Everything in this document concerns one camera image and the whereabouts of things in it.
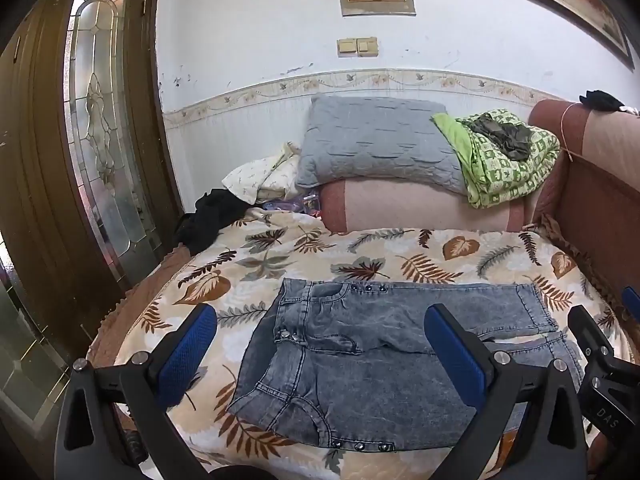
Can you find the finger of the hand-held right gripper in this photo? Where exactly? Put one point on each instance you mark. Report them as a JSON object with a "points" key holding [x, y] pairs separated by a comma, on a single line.
{"points": [[632, 305], [590, 335]]}

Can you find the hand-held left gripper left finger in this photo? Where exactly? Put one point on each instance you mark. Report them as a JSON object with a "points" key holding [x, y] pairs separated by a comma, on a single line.
{"points": [[190, 355]]}

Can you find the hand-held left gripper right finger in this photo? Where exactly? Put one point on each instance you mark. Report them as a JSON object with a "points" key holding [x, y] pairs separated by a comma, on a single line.
{"points": [[460, 360]]}

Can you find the grey-blue denim pants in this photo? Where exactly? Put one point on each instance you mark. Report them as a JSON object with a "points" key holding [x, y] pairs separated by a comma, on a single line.
{"points": [[360, 375]]}

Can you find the brown pink sofa backrest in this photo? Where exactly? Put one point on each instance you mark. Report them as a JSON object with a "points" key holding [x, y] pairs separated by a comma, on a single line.
{"points": [[595, 200]]}

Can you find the leaf print blanket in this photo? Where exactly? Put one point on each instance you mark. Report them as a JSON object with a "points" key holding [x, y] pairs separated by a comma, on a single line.
{"points": [[400, 255]]}

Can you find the large black garment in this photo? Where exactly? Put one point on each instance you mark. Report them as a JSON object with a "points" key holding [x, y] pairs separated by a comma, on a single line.
{"points": [[210, 220]]}

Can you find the pink sofa bolster cushion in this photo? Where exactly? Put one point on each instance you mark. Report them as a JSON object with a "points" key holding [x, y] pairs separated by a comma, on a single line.
{"points": [[410, 205]]}

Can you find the wooden door with clear glass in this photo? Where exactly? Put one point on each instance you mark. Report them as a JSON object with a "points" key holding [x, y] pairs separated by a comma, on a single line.
{"points": [[25, 350]]}

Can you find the green patterned quilt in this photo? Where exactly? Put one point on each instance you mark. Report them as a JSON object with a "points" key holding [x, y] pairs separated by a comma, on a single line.
{"points": [[500, 180]]}

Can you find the purple plastic item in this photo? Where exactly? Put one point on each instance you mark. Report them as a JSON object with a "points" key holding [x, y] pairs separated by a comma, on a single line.
{"points": [[290, 205]]}

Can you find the white floral pillow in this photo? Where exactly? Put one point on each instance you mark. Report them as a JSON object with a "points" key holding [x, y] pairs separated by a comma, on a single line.
{"points": [[250, 177]]}

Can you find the small black cloth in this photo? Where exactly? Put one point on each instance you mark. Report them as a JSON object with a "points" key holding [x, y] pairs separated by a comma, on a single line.
{"points": [[600, 100]]}

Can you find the dark olive cloth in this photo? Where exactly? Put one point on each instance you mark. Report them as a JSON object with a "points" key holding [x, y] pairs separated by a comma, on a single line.
{"points": [[505, 137]]}

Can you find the grey quilted pillow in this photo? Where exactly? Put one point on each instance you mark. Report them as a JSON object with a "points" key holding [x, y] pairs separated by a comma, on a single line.
{"points": [[375, 145]]}

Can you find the wooden door with arched glass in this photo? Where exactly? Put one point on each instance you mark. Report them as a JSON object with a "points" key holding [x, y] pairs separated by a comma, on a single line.
{"points": [[45, 160]]}

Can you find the beige light switch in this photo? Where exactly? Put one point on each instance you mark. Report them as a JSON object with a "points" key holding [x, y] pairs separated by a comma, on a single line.
{"points": [[367, 46], [347, 47]]}

